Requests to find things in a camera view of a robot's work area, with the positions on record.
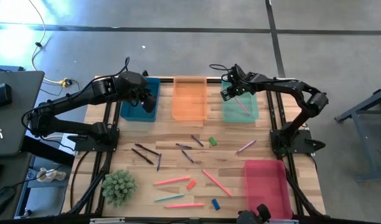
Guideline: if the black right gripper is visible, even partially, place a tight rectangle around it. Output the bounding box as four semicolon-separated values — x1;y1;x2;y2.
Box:
220;64;257;102

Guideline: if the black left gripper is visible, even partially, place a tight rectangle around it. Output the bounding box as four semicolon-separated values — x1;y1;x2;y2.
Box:
117;70;158;113

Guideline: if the pink pencil orange tip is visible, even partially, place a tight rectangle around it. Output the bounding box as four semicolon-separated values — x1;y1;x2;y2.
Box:
233;96;251;116
153;175;192;187

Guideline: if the black pen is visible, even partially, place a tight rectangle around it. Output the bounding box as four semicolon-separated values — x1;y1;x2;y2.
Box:
131;147;155;166
134;142;161;156

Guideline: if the purple pen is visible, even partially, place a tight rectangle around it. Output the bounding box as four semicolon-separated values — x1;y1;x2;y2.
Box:
235;139;257;156

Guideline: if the dark blue crayon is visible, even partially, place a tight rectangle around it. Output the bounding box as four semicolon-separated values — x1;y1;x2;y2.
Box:
181;149;195;164

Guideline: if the pink pencil grey tip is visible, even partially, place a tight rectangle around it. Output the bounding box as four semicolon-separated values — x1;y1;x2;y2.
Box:
201;169;233;197

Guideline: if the teal pen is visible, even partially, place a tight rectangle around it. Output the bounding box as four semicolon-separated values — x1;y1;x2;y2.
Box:
154;193;186;203

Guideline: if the pink pen orange cap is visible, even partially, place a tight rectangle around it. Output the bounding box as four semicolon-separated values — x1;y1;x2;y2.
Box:
164;203;206;209

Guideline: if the teal translucent bin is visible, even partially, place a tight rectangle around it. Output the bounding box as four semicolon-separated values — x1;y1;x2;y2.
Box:
221;77;260;124

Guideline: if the blue plastic bin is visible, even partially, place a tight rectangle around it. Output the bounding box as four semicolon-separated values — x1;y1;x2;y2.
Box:
120;77;161;123

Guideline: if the orange translucent bin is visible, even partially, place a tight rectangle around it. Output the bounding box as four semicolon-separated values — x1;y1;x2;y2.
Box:
171;75;208;122

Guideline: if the green artificial plant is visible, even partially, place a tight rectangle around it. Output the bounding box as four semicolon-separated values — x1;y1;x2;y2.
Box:
101;169;138;208

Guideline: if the red translucent bin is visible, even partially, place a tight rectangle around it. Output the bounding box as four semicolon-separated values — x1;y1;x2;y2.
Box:
243;159;293;220

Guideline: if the black desk beam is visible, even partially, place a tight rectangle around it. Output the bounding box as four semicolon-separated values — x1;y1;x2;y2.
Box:
21;135;75;167

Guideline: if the dark grey desk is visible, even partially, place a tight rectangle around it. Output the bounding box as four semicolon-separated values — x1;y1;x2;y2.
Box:
0;70;45;157

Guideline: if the grey metal cart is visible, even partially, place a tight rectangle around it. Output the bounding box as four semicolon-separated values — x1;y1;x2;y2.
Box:
334;85;381;184

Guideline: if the black box device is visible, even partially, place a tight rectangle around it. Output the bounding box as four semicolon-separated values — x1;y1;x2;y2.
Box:
0;83;13;110

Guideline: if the black computer mouse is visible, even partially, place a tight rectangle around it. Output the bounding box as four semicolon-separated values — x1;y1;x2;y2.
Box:
0;185;17;218

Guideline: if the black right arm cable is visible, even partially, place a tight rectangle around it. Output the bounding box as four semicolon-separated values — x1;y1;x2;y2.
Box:
209;63;233;83

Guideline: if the black aluminium table frame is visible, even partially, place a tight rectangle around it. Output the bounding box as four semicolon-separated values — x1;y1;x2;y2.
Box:
65;68;327;224

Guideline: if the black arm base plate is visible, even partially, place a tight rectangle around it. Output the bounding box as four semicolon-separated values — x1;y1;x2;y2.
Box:
74;126;120;153
270;128;316;154

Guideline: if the yellow cable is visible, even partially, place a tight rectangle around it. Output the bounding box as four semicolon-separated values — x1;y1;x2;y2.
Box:
27;0;67;85

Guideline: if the silver metal bracket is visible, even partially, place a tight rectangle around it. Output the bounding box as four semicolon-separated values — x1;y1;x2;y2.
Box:
90;217;126;224
265;218;299;224

